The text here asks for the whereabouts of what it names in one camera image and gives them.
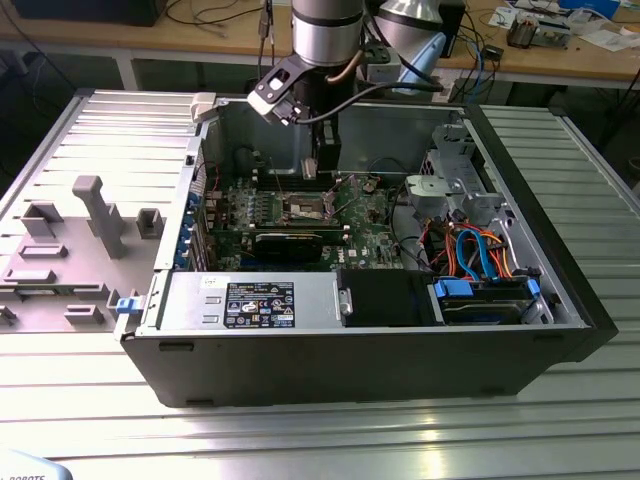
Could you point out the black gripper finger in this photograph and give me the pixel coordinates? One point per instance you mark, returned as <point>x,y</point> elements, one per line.
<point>331,157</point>

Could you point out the silver CPU plate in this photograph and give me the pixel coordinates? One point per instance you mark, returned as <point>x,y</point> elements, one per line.
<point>310,169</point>

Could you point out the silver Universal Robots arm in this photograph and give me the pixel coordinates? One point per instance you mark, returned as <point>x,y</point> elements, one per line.
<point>325,35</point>

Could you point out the black RAM slot bank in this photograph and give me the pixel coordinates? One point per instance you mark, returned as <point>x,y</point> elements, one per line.
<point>300,229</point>
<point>327,183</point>

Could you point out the CPU socket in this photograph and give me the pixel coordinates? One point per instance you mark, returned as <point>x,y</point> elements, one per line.
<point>305,207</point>

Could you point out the round coin battery holder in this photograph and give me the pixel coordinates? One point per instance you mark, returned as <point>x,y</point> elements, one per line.
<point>369,185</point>

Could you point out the green motherboard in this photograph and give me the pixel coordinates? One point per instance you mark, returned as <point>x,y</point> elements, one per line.
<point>370,235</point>

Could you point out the black graphics card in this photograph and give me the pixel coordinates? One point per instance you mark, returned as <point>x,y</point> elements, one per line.
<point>290,247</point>

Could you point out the silver metal drive cage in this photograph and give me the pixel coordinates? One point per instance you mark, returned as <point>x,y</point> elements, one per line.
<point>450,185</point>

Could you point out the white printed label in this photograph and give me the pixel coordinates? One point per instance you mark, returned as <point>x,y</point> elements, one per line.
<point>444,89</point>

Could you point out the small black box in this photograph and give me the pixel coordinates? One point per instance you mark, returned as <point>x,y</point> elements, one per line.
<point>492,52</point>

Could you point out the silver power supply unit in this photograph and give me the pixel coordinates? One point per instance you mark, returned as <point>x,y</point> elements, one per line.
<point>190,305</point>

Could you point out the hard disk in blue carrier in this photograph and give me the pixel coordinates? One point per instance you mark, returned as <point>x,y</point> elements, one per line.
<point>480,300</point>

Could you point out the black open PC case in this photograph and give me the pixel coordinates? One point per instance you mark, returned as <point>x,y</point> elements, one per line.
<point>325,370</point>

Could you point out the copper wound metal part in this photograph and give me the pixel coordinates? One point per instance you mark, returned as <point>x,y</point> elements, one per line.
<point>522,32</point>

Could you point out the grey parts rack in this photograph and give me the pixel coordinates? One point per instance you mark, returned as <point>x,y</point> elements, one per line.
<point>100,220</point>

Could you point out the large black box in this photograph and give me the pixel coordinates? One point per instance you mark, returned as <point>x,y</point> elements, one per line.
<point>85,12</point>

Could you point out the wooden desk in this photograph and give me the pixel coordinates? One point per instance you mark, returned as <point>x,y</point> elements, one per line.
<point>75,35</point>

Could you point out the blue case latch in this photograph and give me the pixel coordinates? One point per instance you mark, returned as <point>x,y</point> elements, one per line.
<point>129,306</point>

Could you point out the blue cardboard box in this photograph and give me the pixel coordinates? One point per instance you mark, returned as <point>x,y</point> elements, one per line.
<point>590,6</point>

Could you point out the white paper sheets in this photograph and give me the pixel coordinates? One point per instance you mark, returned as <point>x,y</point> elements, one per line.
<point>607,40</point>

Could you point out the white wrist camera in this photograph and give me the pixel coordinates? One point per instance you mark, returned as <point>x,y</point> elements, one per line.
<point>272,90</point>

